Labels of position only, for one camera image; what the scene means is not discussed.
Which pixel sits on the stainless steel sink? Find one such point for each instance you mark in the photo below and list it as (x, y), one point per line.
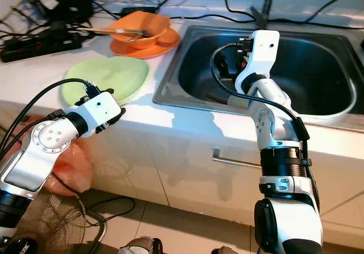
(318, 66)

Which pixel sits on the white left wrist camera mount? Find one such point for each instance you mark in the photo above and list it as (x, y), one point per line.
(98, 114)

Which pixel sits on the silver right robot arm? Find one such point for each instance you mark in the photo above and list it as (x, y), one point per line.
(278, 128)

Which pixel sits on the orange bowl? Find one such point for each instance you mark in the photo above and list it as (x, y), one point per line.
(153, 21)

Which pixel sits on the black faucet stem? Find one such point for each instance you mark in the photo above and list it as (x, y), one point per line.
(260, 17)

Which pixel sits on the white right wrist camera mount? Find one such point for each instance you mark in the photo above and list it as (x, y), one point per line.
(264, 49)

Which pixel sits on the light green plate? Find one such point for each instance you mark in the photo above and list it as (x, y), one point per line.
(119, 72)

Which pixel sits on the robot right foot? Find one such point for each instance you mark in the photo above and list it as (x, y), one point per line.
(224, 250)

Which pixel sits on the black power strip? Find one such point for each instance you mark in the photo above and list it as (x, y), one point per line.
(40, 44)

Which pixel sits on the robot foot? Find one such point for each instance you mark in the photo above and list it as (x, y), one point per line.
(224, 250)
(144, 246)

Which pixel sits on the metal spoon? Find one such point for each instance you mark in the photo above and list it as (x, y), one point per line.
(137, 36)

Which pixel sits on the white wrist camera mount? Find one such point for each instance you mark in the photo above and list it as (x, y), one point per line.
(264, 49)
(98, 114)

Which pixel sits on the orange plastic bag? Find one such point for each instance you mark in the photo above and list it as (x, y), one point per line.
(74, 171)

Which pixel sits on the orange plate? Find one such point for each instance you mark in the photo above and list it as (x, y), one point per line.
(162, 49)

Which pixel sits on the wooden chopstick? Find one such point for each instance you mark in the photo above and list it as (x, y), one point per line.
(216, 98)
(108, 31)

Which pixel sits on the white kitchen cabinet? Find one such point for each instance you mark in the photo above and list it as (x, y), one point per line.
(170, 168)

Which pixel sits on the black battery charger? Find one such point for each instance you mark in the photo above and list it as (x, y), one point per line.
(71, 6)

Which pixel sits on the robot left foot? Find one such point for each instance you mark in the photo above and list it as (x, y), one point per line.
(144, 246)

